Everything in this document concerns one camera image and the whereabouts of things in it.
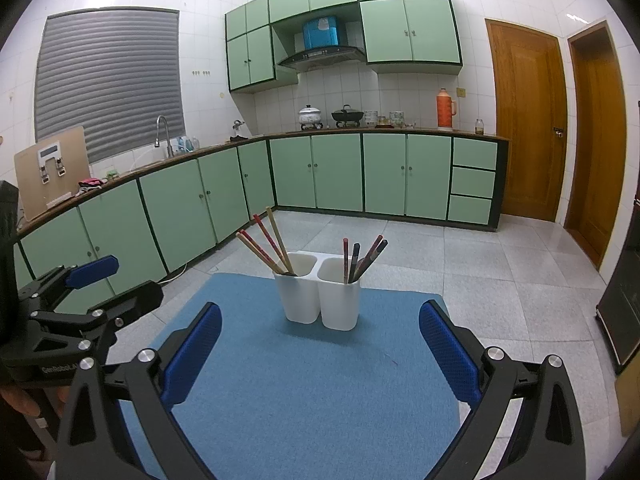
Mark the teal bottle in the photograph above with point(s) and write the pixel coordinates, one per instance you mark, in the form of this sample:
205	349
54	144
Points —
183	146

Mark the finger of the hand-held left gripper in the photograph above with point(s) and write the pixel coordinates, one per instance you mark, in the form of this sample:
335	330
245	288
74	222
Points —
92	270
142	297

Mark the clear plastic bottle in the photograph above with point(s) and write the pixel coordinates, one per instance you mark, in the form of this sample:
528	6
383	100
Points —
195	143

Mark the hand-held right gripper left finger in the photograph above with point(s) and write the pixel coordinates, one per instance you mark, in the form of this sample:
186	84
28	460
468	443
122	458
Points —
195	355

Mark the white bracket device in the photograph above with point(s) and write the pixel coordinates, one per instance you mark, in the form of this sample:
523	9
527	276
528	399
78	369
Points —
50	151

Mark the black chopsticks pair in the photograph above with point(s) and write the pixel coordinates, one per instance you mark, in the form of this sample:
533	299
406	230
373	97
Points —
367	258

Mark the person's left hand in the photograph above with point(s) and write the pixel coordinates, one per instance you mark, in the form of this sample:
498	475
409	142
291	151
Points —
20	401

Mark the cardboard box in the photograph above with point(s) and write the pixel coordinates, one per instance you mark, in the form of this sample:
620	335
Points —
631	405

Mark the wooden board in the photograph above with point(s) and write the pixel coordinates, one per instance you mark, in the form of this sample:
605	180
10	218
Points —
65	180

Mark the glass jar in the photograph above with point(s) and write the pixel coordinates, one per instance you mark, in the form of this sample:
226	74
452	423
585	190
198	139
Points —
479	127

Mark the black wok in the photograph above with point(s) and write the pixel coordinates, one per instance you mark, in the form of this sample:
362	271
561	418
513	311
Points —
347	116

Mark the green base cabinets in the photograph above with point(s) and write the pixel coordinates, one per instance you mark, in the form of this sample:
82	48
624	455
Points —
340	170

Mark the small green jar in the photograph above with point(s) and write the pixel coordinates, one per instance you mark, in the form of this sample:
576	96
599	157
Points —
112	175

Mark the metal faucet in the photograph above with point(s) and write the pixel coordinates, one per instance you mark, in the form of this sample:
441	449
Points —
169	142

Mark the plain wooden door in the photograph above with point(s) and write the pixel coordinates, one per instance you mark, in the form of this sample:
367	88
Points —
597	160

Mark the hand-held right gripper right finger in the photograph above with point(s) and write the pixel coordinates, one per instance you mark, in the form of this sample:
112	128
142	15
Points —
447	355

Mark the orange thermos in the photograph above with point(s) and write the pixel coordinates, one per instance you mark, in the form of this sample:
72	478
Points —
445	110

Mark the metal kettle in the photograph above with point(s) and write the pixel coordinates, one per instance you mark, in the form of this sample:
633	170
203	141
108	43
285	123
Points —
237	127

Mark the grey window blind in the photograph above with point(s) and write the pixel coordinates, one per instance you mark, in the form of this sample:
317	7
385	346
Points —
110	85

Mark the red cloth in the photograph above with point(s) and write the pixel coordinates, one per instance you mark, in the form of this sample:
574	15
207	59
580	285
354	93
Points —
90	183

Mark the dark glass cabinet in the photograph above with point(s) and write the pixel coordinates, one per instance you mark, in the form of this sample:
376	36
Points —
625	310

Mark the white cooking pot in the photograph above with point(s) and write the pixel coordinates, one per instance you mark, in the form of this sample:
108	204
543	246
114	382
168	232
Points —
310	116

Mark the blue mat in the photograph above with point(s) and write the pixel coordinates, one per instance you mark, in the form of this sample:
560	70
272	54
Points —
300	385

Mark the range hood blue cover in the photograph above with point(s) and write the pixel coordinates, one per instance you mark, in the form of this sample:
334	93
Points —
320	55

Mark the white double utensil holder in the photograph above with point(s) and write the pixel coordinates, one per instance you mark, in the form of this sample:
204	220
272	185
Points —
340	305

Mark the patterned jar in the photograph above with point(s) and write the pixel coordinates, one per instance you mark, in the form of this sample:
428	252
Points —
396	119

